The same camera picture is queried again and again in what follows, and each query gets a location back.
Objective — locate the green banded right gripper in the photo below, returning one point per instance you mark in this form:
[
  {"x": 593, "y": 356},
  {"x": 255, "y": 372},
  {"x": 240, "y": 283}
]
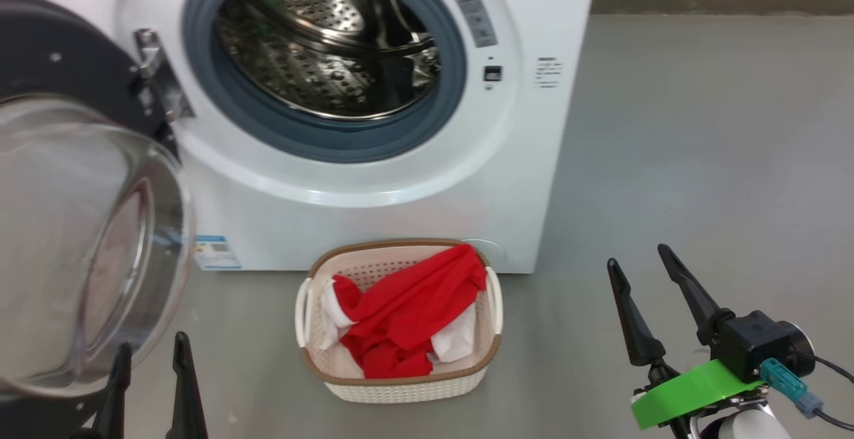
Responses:
[{"x": 690, "y": 391}]

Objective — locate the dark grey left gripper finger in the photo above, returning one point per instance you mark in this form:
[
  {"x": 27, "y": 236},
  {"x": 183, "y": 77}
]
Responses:
[
  {"x": 185, "y": 399},
  {"x": 115, "y": 399}
]

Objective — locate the round glass washing machine door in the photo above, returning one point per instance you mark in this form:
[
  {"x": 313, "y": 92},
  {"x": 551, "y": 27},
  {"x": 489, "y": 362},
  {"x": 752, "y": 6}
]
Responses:
[{"x": 80, "y": 225}]

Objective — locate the red cloth garment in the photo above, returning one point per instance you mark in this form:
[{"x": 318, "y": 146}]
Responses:
[{"x": 407, "y": 312}]

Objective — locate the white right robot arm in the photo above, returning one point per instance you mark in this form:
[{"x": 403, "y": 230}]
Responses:
[{"x": 740, "y": 427}]

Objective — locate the white front-load washing machine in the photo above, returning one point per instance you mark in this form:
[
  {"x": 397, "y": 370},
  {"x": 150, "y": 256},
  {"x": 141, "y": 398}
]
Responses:
[{"x": 534, "y": 159}]

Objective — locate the cream perforated laundry basket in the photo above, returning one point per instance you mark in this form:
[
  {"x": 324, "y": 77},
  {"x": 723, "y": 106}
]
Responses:
[{"x": 400, "y": 389}]

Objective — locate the metal door hinge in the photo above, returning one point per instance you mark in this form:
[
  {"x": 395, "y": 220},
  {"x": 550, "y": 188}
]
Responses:
[{"x": 160, "y": 79}]

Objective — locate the blue energy label sticker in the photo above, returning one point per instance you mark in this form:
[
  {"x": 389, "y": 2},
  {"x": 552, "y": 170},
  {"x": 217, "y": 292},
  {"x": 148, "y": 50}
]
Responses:
[{"x": 217, "y": 253}]

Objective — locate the grey warning sticker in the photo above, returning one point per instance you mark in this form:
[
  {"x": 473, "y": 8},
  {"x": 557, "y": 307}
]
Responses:
[{"x": 475, "y": 17}]

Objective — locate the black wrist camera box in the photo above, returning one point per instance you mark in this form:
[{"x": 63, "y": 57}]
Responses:
[{"x": 754, "y": 344}]

